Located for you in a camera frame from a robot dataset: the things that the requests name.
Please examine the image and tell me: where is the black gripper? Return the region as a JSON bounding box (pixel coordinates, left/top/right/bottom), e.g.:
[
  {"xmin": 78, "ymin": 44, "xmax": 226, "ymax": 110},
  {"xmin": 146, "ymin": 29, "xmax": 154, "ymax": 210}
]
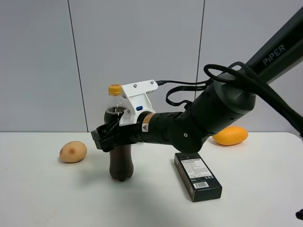
[{"xmin": 91, "ymin": 112, "xmax": 170, "ymax": 152}]

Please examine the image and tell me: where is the cola bottle yellow cap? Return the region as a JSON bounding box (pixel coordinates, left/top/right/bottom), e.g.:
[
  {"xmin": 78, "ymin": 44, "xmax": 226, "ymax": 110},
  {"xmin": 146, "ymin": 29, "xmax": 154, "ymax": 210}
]
[{"xmin": 104, "ymin": 84, "xmax": 134, "ymax": 182}]

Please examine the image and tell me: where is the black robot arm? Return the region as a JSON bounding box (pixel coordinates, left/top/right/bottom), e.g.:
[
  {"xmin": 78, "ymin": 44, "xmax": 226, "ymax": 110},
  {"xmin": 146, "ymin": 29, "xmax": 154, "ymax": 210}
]
[{"xmin": 91, "ymin": 10, "xmax": 303, "ymax": 154}]

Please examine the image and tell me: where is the brown potato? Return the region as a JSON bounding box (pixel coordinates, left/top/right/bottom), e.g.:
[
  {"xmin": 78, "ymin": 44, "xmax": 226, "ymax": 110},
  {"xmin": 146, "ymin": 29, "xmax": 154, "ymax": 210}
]
[{"xmin": 59, "ymin": 141, "xmax": 87, "ymax": 163}]

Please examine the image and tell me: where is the white shampoo bottle blue cap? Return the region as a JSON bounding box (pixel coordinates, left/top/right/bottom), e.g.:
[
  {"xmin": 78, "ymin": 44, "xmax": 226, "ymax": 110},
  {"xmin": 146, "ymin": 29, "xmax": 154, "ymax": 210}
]
[{"xmin": 136, "ymin": 106, "xmax": 143, "ymax": 111}]

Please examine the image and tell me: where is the black rectangular box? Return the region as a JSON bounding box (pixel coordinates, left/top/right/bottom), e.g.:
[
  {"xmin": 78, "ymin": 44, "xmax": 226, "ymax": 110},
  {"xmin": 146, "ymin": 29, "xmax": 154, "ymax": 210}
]
[{"xmin": 174, "ymin": 153, "xmax": 223, "ymax": 202}]

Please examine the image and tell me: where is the orange mango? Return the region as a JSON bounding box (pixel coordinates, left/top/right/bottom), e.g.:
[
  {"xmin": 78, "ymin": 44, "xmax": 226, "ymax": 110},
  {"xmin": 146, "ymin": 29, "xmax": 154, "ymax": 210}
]
[{"xmin": 212, "ymin": 126, "xmax": 249, "ymax": 146}]

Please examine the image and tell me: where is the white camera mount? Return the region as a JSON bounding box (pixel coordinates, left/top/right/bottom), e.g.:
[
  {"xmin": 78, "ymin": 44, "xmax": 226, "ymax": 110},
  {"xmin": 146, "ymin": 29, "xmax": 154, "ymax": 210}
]
[{"xmin": 119, "ymin": 80, "xmax": 158, "ymax": 127}]

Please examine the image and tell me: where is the black cable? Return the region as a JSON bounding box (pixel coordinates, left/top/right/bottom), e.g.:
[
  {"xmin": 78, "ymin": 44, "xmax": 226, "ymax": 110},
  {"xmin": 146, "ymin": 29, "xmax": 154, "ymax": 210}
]
[{"xmin": 156, "ymin": 61, "xmax": 303, "ymax": 140}]

